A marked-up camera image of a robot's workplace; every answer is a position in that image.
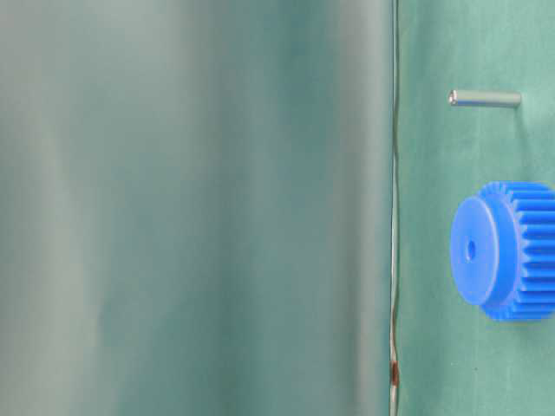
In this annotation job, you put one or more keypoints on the green table cloth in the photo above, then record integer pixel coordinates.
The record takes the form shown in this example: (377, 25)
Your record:
(244, 207)

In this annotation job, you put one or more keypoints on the small metal shaft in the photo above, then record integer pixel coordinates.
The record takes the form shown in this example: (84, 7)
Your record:
(475, 98)

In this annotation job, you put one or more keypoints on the blue plastic gear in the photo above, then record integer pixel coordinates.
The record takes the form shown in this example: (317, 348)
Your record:
(502, 251)

